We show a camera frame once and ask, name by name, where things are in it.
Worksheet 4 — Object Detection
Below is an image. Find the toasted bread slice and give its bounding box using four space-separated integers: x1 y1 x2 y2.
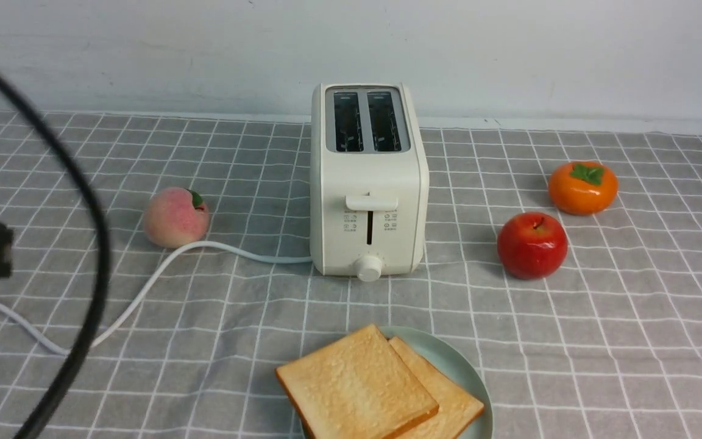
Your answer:
388 337 484 438
275 324 439 438

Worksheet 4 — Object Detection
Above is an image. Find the thick black cable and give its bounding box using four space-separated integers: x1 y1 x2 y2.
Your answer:
0 46 112 439

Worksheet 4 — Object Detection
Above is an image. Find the orange fake persimmon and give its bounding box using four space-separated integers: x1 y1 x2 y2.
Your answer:
548 161 619 216

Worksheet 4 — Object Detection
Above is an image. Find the white two-slot toaster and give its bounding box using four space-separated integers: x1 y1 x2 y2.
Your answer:
310 84 431 282

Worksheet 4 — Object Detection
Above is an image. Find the pink fake peach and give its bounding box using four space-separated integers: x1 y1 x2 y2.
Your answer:
144 187 211 248

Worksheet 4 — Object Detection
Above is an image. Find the mint green round plate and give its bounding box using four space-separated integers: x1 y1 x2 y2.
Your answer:
378 327 495 438

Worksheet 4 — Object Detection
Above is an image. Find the white toaster power cord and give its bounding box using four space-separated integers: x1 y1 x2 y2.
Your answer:
0 240 313 356

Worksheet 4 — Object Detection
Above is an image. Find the red fake apple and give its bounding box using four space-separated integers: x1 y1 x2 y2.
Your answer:
497 211 569 280

